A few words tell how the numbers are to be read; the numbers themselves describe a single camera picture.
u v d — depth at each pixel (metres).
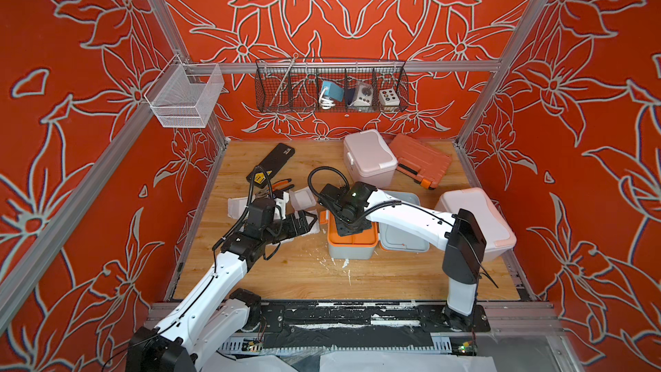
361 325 0.73
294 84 1.00
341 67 0.92
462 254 0.44
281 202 0.73
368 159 0.97
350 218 0.57
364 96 0.90
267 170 1.08
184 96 0.93
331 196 0.63
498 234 0.75
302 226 0.68
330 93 0.84
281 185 1.04
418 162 1.04
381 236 0.78
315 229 0.91
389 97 0.95
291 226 0.69
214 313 0.48
